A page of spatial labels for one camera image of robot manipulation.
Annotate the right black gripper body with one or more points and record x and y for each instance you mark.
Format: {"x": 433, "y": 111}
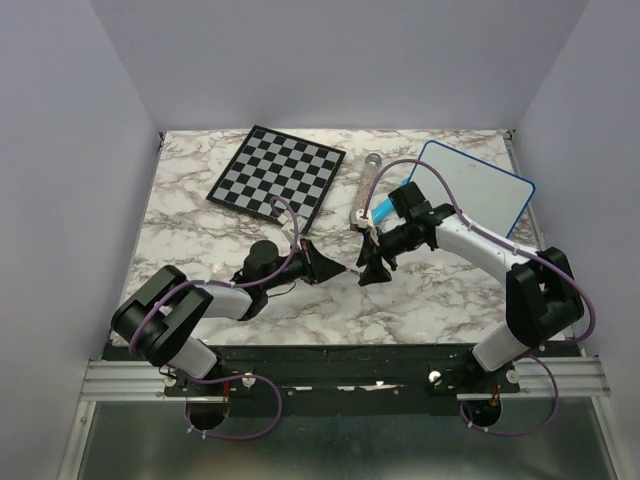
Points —
{"x": 395, "y": 242}

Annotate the glitter tube silver cap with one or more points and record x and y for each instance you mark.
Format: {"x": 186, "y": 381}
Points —
{"x": 372, "y": 164}

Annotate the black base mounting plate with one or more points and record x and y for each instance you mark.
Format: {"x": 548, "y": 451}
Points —
{"x": 342, "y": 380}

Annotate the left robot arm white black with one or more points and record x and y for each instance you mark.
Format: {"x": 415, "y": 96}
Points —
{"x": 159, "y": 319}

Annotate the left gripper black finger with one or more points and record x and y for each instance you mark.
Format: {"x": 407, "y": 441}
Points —
{"x": 323, "y": 276}
{"x": 320, "y": 262}

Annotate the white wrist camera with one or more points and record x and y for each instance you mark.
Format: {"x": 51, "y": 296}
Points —
{"x": 362, "y": 221}
{"x": 289, "y": 226}

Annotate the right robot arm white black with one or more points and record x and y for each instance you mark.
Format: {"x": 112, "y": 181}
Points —
{"x": 541, "y": 296}

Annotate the blue toy microphone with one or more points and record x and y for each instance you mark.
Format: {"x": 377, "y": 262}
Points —
{"x": 382, "y": 211}

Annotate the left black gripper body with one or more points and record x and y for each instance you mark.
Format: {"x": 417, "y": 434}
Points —
{"x": 302, "y": 261}

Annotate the black grey chessboard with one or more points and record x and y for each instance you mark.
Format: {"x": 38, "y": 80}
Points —
{"x": 270, "y": 163}

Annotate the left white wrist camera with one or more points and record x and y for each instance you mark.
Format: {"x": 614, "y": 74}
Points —
{"x": 289, "y": 226}

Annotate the blue framed whiteboard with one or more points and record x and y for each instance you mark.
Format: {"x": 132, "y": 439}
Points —
{"x": 490, "y": 195}

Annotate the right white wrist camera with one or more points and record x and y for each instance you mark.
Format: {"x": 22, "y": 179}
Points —
{"x": 362, "y": 221}

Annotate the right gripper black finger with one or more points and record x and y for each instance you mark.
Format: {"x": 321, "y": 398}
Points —
{"x": 374, "y": 273}
{"x": 368, "y": 252}

